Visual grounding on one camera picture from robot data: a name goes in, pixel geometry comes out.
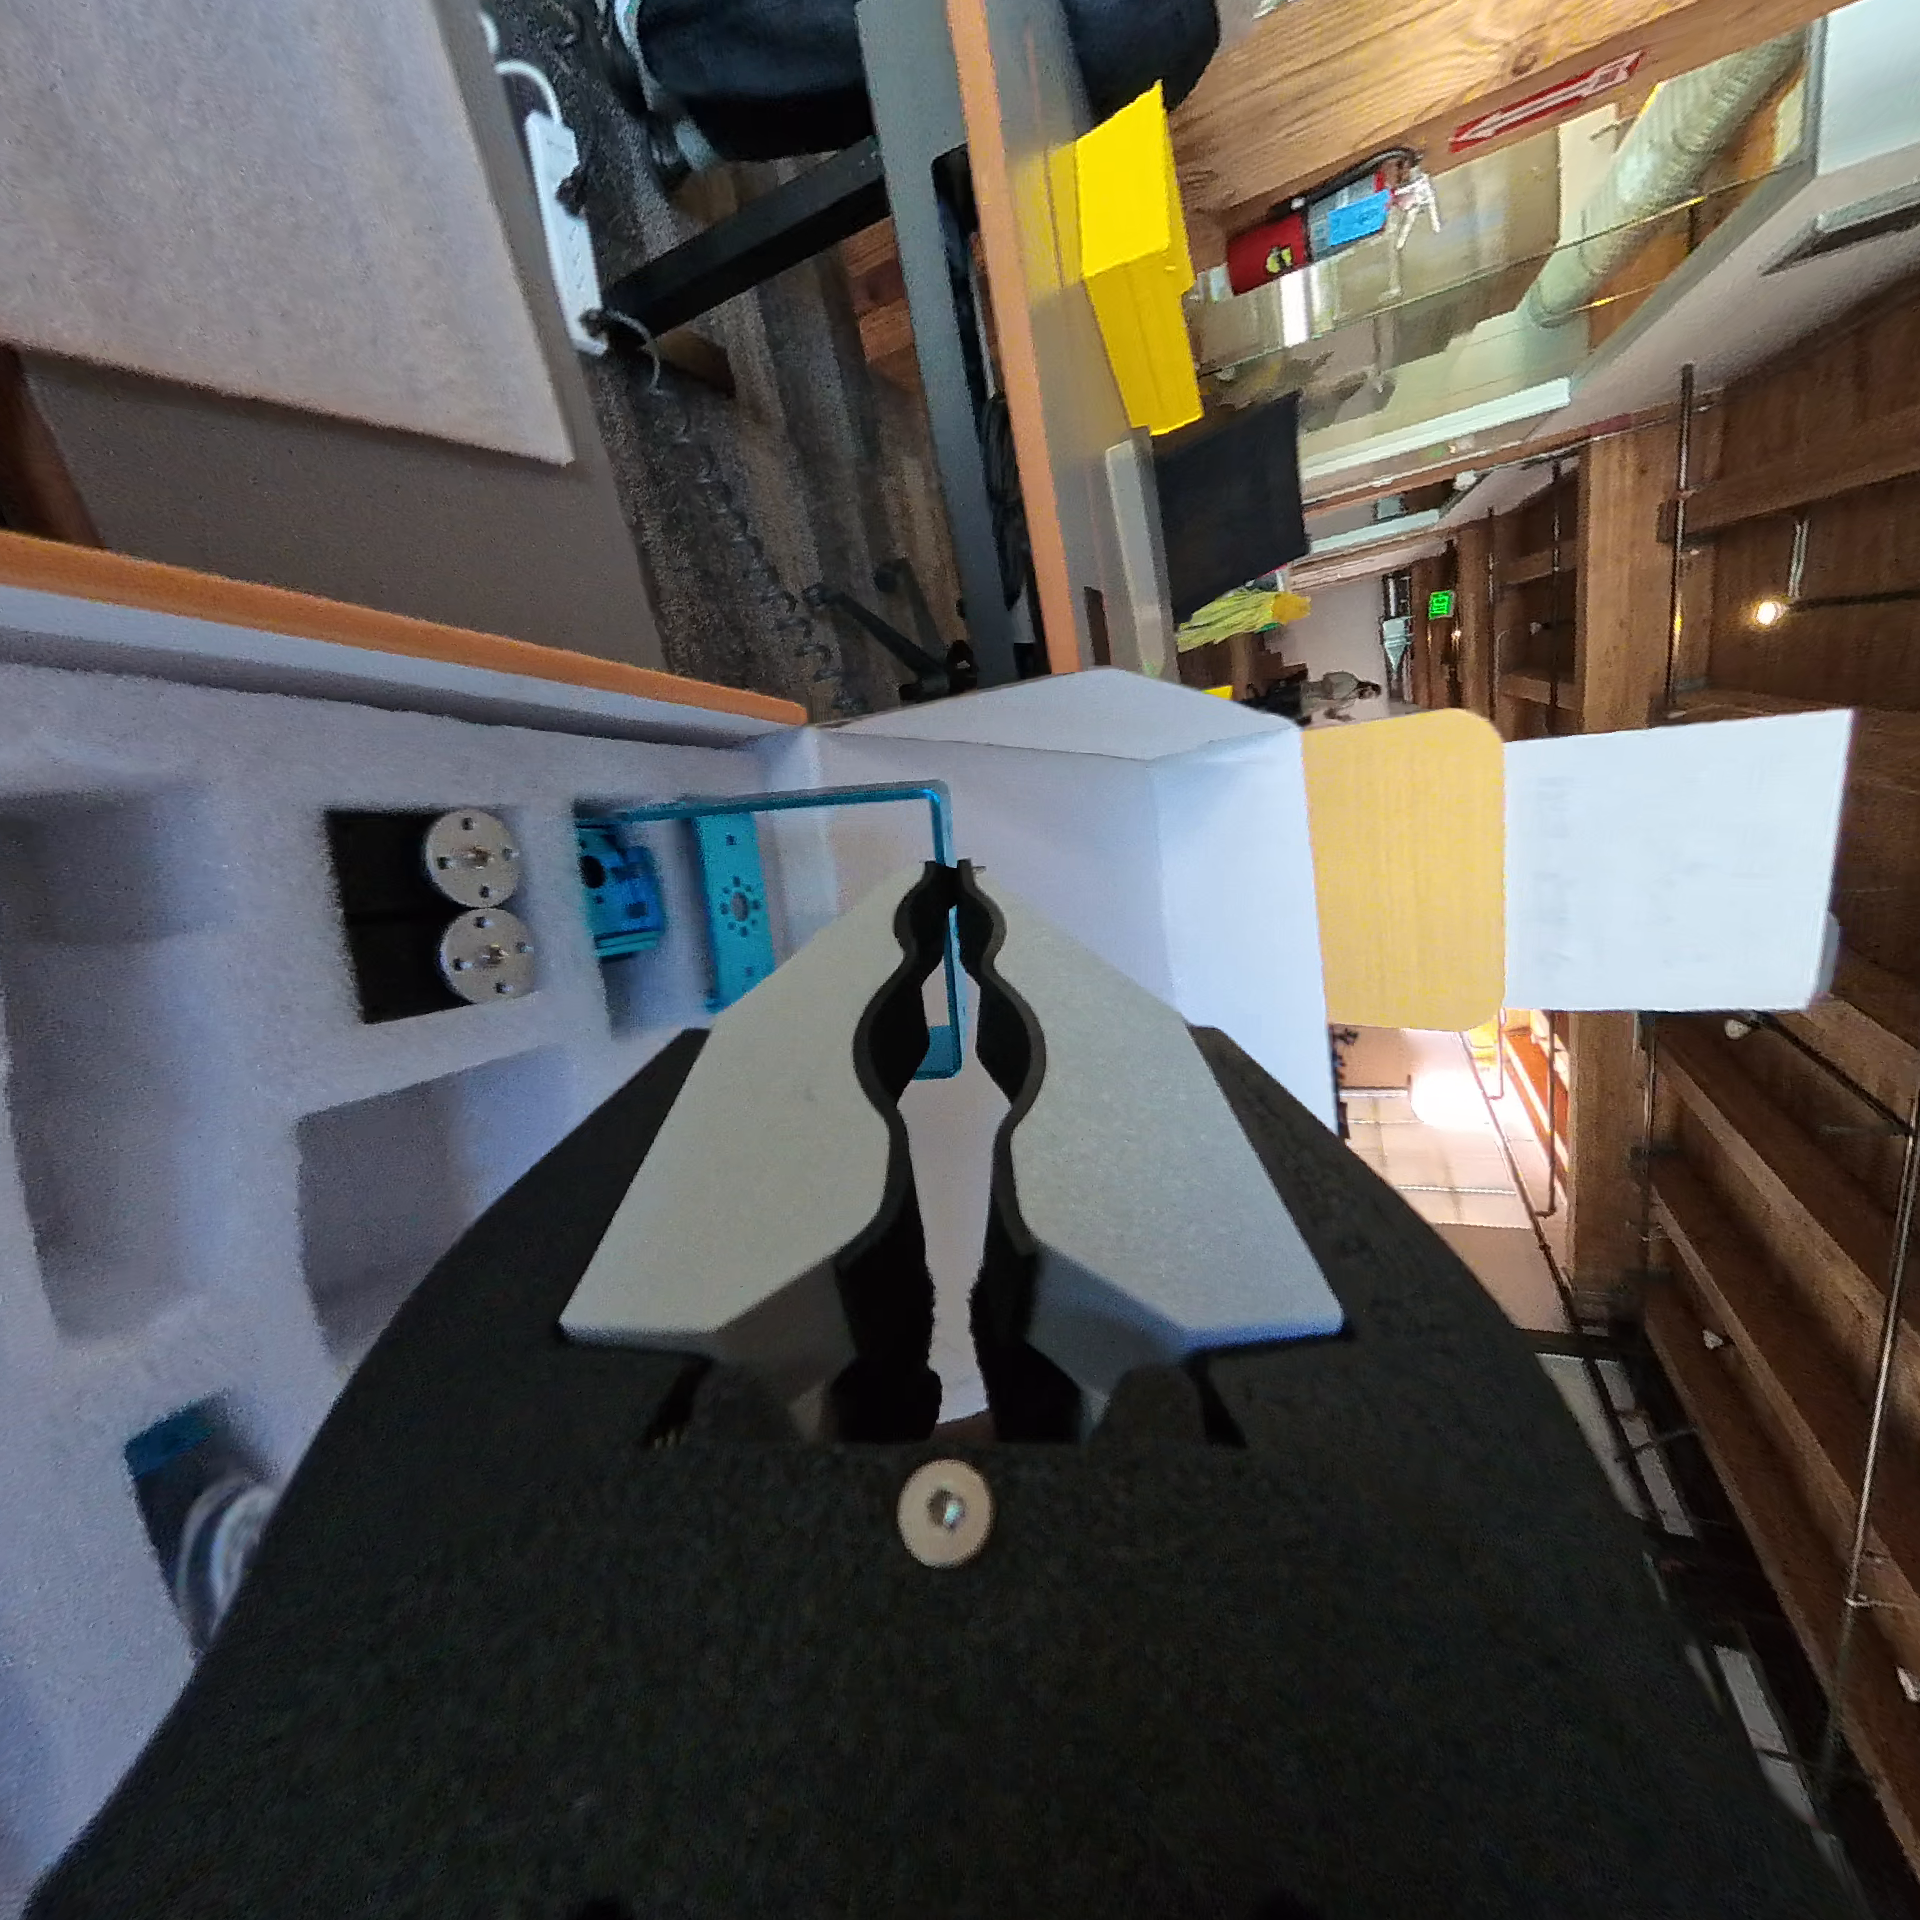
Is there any black table mat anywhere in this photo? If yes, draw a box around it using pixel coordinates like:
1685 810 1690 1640
1154 394 1313 620

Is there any red arrow sign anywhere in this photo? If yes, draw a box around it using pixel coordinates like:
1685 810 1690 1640
1448 51 1648 154

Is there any white and orange cardboard box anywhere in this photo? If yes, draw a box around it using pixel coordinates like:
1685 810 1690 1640
0 533 1339 1695

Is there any rounded light wood panel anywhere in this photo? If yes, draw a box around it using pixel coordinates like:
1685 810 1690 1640
1300 709 1508 1032

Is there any small metal part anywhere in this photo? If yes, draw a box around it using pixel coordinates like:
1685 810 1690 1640
123 1398 282 1645

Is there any black office chair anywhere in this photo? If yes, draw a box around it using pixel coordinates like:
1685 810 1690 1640
802 557 985 703

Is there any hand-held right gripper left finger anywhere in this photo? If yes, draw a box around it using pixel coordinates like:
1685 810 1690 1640
557 863 959 1445

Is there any white foam insert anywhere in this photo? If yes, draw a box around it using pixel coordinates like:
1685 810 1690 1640
0 630 826 1695

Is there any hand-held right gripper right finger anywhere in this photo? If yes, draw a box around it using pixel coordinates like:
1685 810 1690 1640
965 866 1348 1445

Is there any red fire extinguisher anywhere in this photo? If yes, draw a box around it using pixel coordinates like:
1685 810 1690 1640
1226 150 1444 296

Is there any yellow plastic bin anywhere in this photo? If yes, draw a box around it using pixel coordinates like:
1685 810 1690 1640
1089 270 1208 436
1049 83 1197 287

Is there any white board sheet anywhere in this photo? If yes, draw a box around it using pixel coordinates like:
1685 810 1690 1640
1499 709 1858 1016

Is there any white power strip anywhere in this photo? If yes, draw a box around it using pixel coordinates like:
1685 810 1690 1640
503 59 613 359

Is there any silver ventilation duct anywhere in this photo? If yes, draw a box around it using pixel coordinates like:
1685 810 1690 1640
1529 30 1820 326

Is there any grey table with wooden edge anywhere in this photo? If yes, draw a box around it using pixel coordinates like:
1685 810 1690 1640
599 0 1203 699

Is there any yellow green cloth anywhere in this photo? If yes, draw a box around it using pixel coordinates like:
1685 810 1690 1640
1175 588 1313 656

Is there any white flat tray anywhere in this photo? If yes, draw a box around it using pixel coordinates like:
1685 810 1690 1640
1107 435 1181 682

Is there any white foam sheet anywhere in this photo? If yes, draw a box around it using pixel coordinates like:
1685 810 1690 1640
0 0 580 468

